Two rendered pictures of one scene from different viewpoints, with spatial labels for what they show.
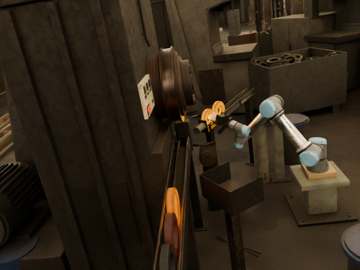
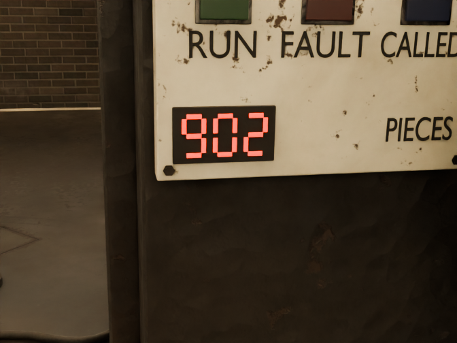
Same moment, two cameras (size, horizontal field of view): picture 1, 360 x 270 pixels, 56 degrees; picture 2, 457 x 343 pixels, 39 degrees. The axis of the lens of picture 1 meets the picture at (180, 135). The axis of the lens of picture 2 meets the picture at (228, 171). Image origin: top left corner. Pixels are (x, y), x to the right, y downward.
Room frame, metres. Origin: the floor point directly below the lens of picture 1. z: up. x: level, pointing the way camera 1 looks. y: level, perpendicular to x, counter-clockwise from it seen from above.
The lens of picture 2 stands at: (1.56, -0.32, 1.21)
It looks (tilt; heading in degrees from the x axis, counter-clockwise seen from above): 16 degrees down; 71
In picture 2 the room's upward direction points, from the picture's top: 1 degrees clockwise
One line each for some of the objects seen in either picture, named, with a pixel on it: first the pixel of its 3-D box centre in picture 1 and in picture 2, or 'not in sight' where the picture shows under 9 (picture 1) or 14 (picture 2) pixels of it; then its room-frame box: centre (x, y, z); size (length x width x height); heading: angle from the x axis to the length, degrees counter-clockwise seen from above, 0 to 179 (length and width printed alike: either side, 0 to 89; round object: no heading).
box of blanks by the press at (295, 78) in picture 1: (292, 83); not in sight; (4.38, -1.59, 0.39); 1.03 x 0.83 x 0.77; 98
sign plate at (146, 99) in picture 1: (147, 95); (321, 61); (1.78, 0.14, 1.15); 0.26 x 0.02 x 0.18; 173
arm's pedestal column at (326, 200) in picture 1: (317, 193); not in sight; (2.15, -0.93, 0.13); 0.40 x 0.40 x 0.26; 84
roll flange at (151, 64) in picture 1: (160, 87); not in sight; (2.12, 0.07, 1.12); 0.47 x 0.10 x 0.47; 173
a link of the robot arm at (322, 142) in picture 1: (317, 147); not in sight; (2.14, -0.93, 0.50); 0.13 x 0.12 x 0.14; 139
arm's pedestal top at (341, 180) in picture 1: (317, 175); not in sight; (2.15, -0.93, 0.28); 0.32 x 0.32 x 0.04; 84
